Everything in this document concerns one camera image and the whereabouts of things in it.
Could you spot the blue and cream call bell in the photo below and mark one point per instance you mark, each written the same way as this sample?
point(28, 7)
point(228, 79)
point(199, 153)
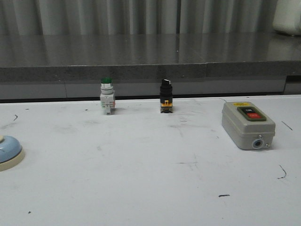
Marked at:
point(11, 152)

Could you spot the green pilot light push button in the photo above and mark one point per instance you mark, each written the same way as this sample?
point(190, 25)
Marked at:
point(107, 96)

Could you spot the grey stone counter slab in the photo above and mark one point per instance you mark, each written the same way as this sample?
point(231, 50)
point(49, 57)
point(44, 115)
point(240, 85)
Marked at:
point(71, 58)

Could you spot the grey pleated curtain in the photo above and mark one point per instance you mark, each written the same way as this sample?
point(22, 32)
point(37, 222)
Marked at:
point(110, 17)

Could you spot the white object on counter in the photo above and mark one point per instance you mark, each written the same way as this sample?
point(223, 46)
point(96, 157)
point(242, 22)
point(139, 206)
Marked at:
point(287, 17)

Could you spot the black selector switch yellow base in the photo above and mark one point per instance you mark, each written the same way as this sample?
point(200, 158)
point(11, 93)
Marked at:
point(166, 97)

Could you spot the grey on off switch box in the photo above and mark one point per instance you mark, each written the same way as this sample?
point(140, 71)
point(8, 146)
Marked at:
point(248, 126)

